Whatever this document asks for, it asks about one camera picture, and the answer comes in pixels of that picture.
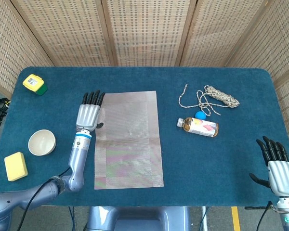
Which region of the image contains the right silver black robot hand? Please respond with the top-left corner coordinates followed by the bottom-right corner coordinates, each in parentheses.
top-left (249, 136), bottom-right (289, 197)

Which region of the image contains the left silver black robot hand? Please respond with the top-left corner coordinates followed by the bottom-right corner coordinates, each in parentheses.
top-left (76, 90), bottom-right (106, 132)

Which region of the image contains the gray woven placemat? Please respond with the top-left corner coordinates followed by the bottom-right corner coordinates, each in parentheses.
top-left (94, 90), bottom-right (165, 190)

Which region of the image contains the white bowl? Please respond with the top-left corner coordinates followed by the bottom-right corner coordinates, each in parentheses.
top-left (28, 129), bottom-right (57, 156)

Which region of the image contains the yellow floor tape strip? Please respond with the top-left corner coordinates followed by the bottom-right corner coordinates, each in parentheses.
top-left (231, 206), bottom-right (240, 231)

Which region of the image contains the green container with yellow lid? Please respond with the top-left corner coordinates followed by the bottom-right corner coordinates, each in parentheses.
top-left (22, 74), bottom-right (48, 96)

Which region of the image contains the yellow sponge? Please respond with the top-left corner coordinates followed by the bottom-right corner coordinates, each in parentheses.
top-left (4, 152), bottom-right (28, 182)

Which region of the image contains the white table leg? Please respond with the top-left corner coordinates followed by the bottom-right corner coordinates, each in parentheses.
top-left (201, 206), bottom-right (209, 231)

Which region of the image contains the juice bottle with printed label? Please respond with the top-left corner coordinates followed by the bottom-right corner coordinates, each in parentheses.
top-left (177, 117), bottom-right (219, 138)

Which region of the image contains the blue-gray robot torso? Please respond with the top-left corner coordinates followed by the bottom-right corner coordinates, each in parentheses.
top-left (86, 206), bottom-right (191, 231)

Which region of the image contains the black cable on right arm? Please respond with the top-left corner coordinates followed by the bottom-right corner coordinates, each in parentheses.
top-left (245, 201), bottom-right (279, 231)

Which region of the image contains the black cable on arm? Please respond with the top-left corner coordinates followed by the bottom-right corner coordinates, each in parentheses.
top-left (245, 201), bottom-right (279, 231)
top-left (15, 167), bottom-right (71, 231)

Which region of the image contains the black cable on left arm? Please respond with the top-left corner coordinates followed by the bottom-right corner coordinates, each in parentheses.
top-left (15, 167), bottom-right (71, 231)

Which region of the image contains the braided beige rope bundle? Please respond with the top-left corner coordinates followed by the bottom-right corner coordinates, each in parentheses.
top-left (178, 84), bottom-right (240, 116)

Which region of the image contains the woven wood-frame folding screen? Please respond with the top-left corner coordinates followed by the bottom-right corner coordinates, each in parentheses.
top-left (0, 0), bottom-right (289, 135)

